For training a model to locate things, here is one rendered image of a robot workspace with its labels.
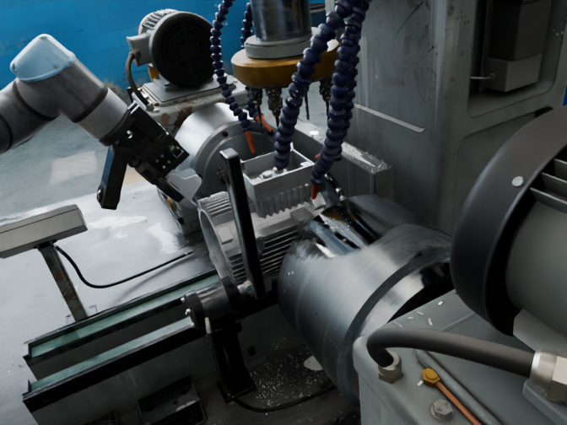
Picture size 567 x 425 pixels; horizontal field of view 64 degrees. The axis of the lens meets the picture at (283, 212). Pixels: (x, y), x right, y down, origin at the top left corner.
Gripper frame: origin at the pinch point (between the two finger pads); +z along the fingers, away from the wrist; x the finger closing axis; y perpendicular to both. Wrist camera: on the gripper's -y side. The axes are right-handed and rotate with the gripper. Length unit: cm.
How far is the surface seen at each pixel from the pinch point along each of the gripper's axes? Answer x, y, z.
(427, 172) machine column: -20.0, 34.3, 18.1
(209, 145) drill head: 15.1, 10.9, 1.4
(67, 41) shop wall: 546, -12, 29
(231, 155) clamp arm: -20.8, 11.4, -12.1
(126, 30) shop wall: 537, 46, 62
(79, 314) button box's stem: 16.9, -36.7, 8.8
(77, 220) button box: 15.1, -18.7, -7.5
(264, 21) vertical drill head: -8.2, 29.5, -17.4
